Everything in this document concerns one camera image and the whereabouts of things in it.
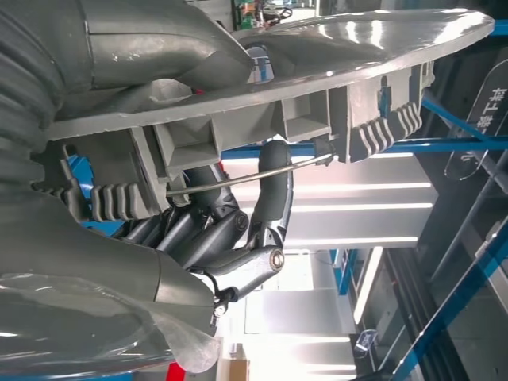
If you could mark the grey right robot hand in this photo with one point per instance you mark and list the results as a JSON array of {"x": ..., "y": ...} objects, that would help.
[{"x": 99, "y": 294}]

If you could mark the blue metal shelf rack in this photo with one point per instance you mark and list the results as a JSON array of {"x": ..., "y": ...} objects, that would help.
[{"x": 436, "y": 143}]

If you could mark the brown cardboard box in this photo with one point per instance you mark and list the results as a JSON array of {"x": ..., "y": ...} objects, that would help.
[{"x": 234, "y": 370}]

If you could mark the small clear sign holder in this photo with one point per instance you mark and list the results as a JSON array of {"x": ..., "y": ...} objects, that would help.
[{"x": 364, "y": 343}]

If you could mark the clear acrylic sign holder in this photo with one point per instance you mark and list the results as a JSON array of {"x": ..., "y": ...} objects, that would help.
[{"x": 484, "y": 115}]

